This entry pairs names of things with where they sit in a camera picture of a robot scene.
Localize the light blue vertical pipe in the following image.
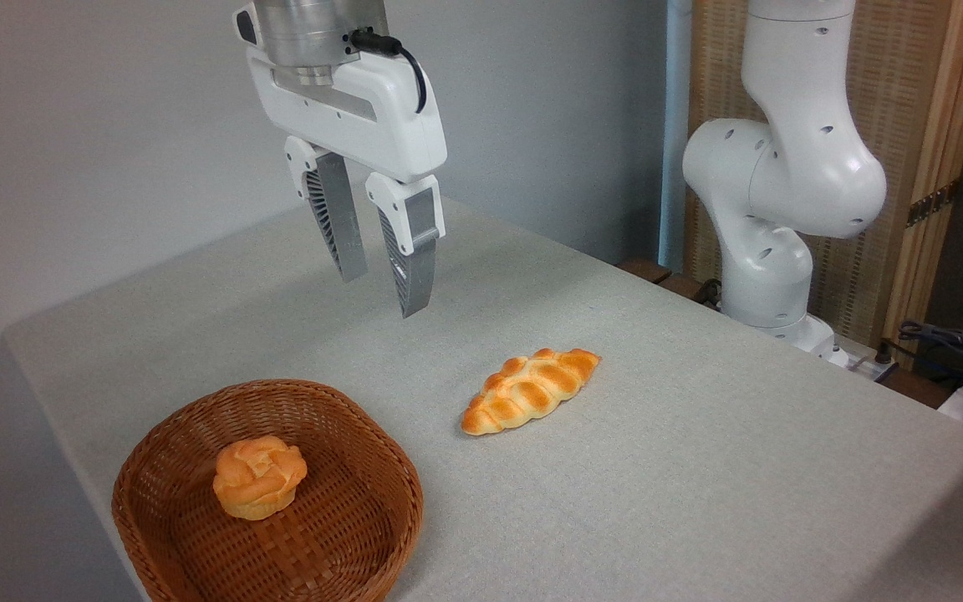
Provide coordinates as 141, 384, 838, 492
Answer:
657, 0, 693, 273

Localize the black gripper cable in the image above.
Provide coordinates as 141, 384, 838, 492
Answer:
350, 29, 429, 115

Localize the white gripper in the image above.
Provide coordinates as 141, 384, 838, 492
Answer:
233, 3, 448, 319

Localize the long braided bread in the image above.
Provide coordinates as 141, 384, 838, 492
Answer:
461, 348, 602, 436

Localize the black cable bundle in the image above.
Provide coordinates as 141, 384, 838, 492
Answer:
874, 320, 963, 395

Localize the round bread bun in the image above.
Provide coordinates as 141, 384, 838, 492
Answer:
212, 436, 308, 521

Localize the wood rattan folding screen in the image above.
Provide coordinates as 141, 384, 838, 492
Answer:
686, 0, 963, 369

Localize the grey tablecloth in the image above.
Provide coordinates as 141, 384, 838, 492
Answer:
1, 196, 963, 602

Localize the brown wicker basket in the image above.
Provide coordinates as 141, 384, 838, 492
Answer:
111, 379, 425, 602

